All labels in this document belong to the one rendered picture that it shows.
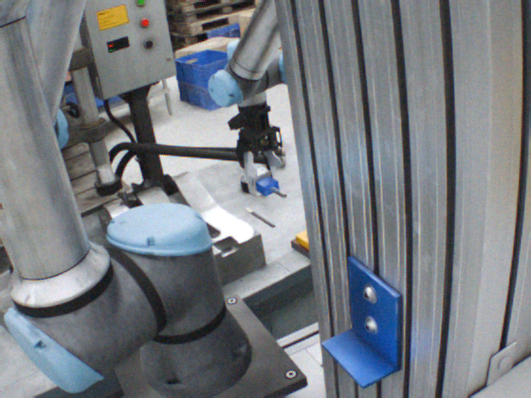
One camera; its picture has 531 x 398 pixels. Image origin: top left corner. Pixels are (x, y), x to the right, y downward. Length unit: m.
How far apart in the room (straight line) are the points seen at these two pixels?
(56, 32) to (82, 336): 0.33
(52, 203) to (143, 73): 1.53
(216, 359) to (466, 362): 0.37
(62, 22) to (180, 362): 0.42
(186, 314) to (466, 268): 0.37
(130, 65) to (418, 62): 1.70
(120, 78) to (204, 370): 1.43
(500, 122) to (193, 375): 0.51
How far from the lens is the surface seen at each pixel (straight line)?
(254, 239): 1.31
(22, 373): 1.27
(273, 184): 1.40
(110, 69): 1.97
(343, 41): 0.41
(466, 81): 0.32
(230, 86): 1.10
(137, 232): 0.62
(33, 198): 0.51
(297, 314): 1.49
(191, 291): 0.64
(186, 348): 0.69
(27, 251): 0.53
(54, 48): 0.66
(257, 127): 1.32
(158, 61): 2.03
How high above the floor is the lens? 1.56
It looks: 28 degrees down
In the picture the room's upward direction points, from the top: 9 degrees counter-clockwise
